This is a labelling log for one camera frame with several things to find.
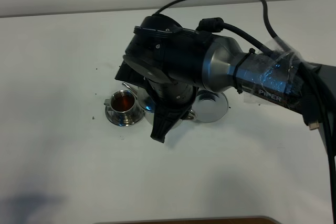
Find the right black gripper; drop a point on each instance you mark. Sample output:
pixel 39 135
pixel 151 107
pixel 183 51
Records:
pixel 173 101

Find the stainless steel teapot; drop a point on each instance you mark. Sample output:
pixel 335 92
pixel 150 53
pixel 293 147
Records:
pixel 148 105

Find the right black silver robot arm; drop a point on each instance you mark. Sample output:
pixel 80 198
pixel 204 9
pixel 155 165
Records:
pixel 171 63

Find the steel teapot saucer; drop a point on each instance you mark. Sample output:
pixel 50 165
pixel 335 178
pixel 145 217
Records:
pixel 209 107

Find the near stainless steel teacup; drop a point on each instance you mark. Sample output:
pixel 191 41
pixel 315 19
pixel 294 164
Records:
pixel 121 101

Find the near steel cup saucer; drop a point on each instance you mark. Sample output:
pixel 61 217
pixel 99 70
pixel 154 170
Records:
pixel 129 118

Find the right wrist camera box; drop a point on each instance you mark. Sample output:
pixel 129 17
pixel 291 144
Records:
pixel 128 75

